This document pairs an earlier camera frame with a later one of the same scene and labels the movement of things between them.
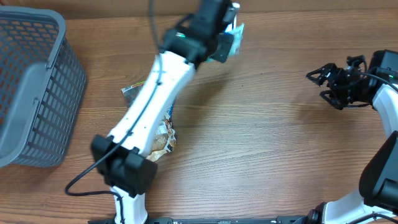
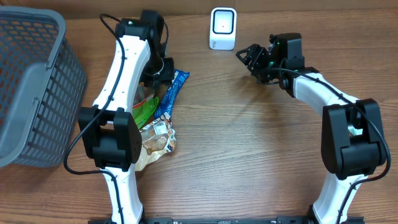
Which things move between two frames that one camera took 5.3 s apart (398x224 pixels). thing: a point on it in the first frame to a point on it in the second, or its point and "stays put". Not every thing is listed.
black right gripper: x=323 y=73 to x=252 y=53
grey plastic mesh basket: x=43 y=87 stays put
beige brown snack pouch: x=165 y=140 stays put
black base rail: x=288 y=219 stays put
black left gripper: x=227 y=42 to x=168 y=76
